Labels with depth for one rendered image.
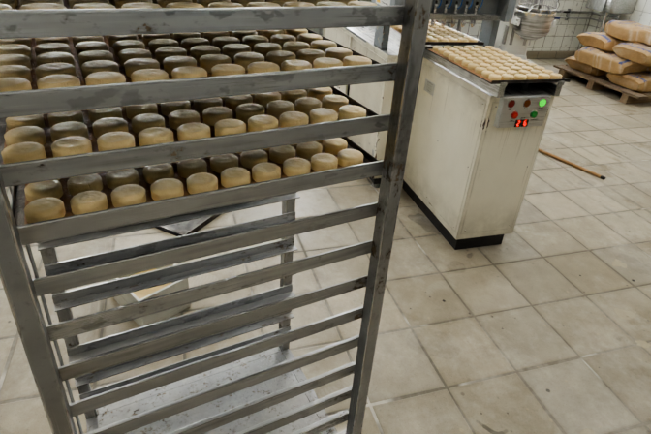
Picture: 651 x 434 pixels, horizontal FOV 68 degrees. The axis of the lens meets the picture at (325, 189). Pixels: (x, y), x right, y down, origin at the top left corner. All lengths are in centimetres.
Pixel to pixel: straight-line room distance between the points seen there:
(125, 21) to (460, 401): 163
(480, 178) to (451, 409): 106
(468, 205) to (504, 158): 28
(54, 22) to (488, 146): 195
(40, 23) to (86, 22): 5
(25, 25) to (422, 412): 161
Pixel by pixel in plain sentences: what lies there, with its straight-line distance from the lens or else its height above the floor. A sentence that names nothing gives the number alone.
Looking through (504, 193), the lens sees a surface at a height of 34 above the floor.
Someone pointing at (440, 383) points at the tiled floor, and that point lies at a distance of 194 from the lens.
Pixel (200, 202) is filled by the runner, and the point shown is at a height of 105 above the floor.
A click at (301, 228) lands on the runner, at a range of 87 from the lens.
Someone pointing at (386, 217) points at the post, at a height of 96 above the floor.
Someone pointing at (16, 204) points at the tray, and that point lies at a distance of 86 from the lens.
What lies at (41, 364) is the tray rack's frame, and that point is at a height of 84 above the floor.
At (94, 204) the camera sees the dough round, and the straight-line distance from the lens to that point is 78.
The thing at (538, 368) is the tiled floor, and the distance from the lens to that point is 214.
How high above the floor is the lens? 144
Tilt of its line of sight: 29 degrees down
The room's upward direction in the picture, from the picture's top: 4 degrees clockwise
